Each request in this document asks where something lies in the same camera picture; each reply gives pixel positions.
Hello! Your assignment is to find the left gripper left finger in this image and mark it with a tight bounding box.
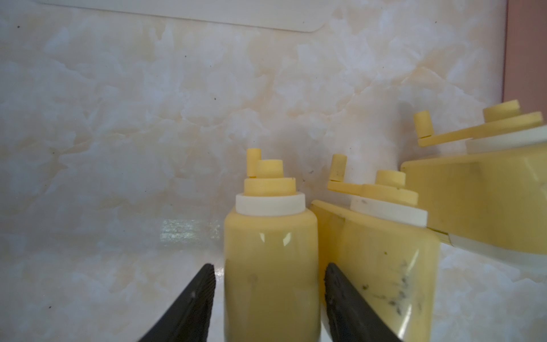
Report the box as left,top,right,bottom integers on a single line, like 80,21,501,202
140,264,216,342

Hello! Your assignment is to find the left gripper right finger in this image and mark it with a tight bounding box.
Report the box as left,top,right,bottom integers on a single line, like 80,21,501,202
324,263,400,342

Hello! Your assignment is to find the yellow sharpener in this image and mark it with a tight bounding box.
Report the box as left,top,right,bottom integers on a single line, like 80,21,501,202
401,100,546,273
224,148,321,341
310,154,440,341

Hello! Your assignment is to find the pink storage tray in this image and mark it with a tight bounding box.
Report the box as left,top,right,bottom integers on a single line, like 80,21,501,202
503,0,546,115

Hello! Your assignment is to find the white storage tray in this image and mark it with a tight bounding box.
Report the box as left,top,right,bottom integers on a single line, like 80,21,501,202
47,0,339,32

